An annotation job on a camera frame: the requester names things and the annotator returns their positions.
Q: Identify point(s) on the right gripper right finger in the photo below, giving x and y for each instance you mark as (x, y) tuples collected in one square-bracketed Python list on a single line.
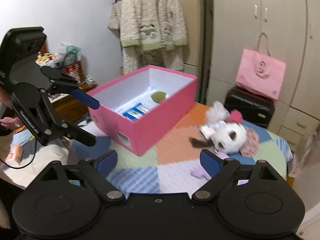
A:
[(222, 172)]

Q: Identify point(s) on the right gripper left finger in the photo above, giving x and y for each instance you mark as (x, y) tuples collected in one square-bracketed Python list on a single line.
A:
[(95, 172)]

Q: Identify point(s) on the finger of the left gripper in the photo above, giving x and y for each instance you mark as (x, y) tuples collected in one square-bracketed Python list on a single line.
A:
[(63, 84), (54, 131)]

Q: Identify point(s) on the purple plush cloud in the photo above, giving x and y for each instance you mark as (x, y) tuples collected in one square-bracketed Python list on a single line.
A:
[(200, 172)]

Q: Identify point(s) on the green soft ball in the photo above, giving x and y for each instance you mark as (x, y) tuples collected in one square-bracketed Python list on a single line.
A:
[(158, 96)]

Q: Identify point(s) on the pink floral cloth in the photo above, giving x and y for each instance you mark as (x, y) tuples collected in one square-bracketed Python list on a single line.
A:
[(251, 145)]

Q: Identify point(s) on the person's left hand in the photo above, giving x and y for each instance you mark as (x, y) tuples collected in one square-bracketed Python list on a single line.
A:
[(11, 123)]

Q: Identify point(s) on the wooden side cabinet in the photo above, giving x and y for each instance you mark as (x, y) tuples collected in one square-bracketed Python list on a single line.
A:
[(68, 108)]

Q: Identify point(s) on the white panda plush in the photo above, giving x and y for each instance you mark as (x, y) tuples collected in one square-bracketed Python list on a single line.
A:
[(230, 138)]

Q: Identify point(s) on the white tissue pack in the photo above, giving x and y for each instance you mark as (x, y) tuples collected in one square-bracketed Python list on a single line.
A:
[(207, 130)]

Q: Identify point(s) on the patchwork table cloth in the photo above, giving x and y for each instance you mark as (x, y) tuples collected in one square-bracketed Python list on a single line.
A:
[(167, 167)]

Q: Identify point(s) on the white plastic bag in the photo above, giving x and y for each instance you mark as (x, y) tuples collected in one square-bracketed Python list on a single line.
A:
[(216, 114)]

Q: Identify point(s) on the pink fluffy plush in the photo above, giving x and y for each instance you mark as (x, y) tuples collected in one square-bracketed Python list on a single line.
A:
[(235, 116)]

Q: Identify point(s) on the pink cardboard box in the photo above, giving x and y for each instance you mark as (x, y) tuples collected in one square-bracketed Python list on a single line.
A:
[(122, 93)]

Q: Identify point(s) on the blue white paper pack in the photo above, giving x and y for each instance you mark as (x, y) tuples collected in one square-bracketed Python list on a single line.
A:
[(136, 112)]

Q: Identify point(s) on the black suitcase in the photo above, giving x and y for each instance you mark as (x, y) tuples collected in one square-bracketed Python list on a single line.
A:
[(256, 109)]

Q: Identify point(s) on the cream knitted cardigan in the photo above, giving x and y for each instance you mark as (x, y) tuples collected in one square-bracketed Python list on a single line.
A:
[(151, 32)]

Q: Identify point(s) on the pink tote bag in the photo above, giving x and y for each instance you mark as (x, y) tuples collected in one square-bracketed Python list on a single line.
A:
[(261, 74)]

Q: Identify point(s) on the beige wardrobe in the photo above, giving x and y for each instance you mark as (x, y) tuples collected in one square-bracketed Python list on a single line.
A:
[(288, 30)]

